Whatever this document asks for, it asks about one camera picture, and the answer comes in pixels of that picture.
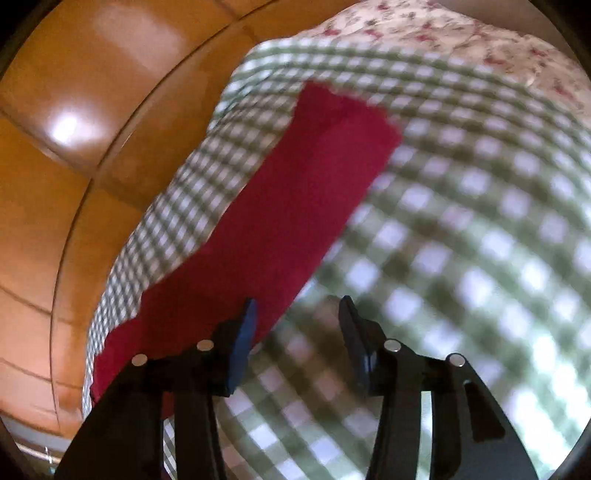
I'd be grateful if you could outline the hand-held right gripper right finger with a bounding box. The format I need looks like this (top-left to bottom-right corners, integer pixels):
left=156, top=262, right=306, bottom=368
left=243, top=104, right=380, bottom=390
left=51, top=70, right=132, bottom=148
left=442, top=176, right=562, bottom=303
left=338, top=295, right=541, bottom=480

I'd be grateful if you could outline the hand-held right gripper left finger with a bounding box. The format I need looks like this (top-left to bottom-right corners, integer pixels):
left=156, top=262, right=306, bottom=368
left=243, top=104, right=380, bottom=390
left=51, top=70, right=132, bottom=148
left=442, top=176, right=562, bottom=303
left=54, top=298, right=258, bottom=480

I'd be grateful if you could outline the red cloth garment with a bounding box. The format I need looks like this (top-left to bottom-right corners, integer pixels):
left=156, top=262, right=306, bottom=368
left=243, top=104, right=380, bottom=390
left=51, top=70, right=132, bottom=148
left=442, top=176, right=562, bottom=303
left=90, top=80, right=403, bottom=407

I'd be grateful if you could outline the green checkered bed sheet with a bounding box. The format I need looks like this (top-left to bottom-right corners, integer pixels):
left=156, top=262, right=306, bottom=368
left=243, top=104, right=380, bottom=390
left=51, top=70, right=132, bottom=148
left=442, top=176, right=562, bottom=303
left=82, top=37, right=591, bottom=480

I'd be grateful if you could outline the wooden panelled wardrobe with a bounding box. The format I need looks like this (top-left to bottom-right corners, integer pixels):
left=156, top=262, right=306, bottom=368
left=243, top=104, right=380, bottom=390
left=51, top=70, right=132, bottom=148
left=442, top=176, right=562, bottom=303
left=0, top=0, right=365, bottom=457

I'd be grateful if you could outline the floral quilt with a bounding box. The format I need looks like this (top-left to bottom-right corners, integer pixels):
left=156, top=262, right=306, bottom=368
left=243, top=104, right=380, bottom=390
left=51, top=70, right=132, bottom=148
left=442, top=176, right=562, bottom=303
left=295, top=0, right=591, bottom=121

